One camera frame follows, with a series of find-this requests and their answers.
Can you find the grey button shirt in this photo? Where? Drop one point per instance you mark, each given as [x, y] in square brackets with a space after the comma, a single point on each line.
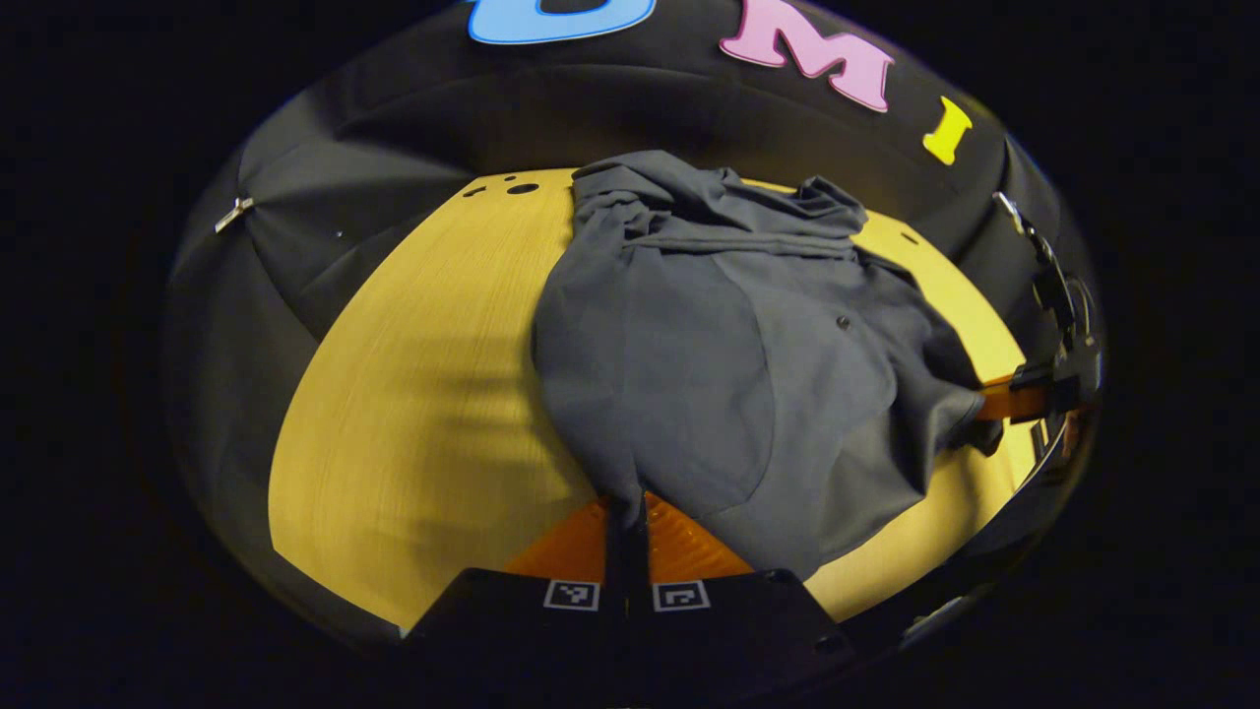
[709, 374]

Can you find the black backdrop cloth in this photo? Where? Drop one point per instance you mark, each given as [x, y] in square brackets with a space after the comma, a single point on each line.
[394, 128]

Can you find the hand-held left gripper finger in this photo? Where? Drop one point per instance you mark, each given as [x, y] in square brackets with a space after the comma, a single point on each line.
[642, 630]
[618, 591]

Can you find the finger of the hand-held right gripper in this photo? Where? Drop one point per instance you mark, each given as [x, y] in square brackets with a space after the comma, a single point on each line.
[1009, 402]

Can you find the silver metal clip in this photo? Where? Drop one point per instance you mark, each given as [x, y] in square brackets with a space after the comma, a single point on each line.
[935, 618]
[234, 215]

